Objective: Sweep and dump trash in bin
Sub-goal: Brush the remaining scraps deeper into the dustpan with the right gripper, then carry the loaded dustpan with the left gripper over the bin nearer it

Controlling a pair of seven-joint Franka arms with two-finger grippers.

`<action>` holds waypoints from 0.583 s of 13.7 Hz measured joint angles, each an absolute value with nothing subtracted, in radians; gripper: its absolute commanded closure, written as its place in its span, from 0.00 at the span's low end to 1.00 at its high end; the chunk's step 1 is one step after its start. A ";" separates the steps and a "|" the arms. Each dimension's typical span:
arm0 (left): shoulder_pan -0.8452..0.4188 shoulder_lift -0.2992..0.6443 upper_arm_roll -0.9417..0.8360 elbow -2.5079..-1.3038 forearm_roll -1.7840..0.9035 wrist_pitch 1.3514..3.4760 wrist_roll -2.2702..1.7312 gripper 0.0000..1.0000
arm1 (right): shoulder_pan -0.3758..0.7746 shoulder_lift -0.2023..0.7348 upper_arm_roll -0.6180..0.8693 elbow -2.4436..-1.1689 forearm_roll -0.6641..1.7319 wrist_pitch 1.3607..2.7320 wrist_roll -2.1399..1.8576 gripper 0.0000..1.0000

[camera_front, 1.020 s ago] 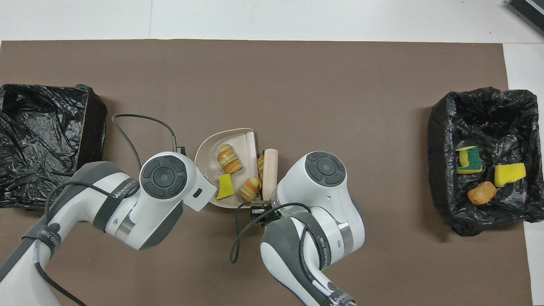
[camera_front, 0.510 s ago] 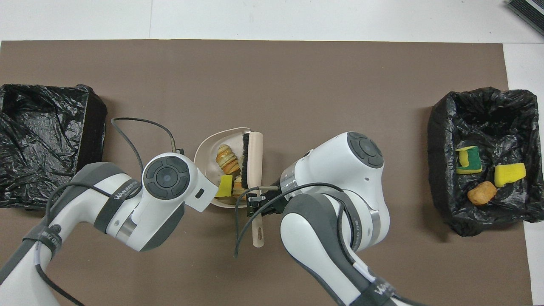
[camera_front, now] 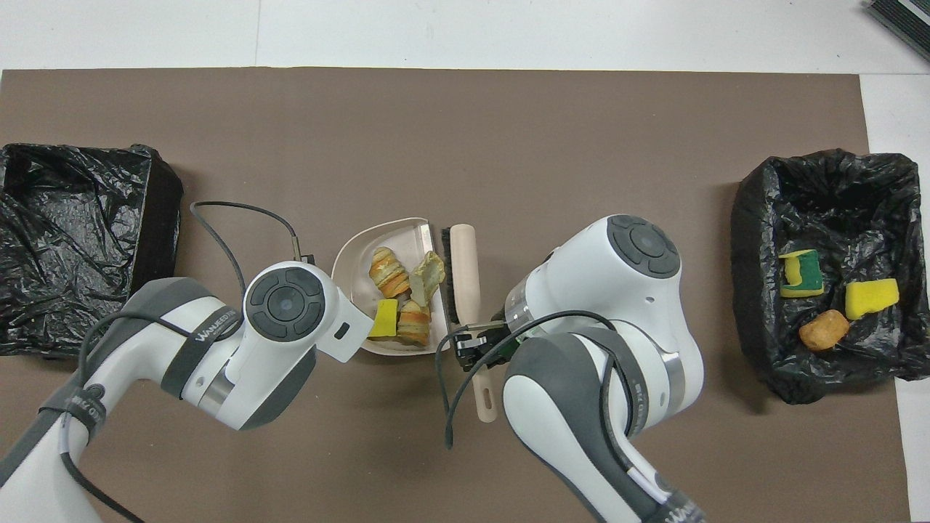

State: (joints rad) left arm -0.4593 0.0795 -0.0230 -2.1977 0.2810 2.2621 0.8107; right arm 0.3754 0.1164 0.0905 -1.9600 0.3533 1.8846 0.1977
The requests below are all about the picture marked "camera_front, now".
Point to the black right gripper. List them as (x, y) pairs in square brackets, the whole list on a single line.
[(501, 340)]

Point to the striped croissant bread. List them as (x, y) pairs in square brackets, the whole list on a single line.
[(414, 323), (389, 274)]

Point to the beige hand brush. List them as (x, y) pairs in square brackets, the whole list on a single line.
[(465, 276)]

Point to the pale chip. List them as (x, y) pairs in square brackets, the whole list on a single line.
[(427, 276)]

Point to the small yellow sponge wedge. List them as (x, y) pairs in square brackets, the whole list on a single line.
[(383, 319)]

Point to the beige plastic dustpan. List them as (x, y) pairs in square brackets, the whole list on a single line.
[(356, 269)]

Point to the yellow sponge with green pad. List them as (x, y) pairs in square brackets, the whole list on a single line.
[(803, 276)]

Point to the brown bread roll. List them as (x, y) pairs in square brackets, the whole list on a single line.
[(823, 330)]

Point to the yellow sponge piece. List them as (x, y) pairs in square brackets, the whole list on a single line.
[(872, 298)]

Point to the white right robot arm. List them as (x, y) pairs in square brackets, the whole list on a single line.
[(639, 305)]

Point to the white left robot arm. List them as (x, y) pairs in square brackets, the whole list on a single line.
[(283, 305)]

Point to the black bag-lined bin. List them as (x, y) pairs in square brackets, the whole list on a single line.
[(755, 218), (73, 218)]

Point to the brown paper table mat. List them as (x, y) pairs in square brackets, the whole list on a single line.
[(465, 109)]

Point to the black ribbed object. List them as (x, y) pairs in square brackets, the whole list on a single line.
[(904, 18)]

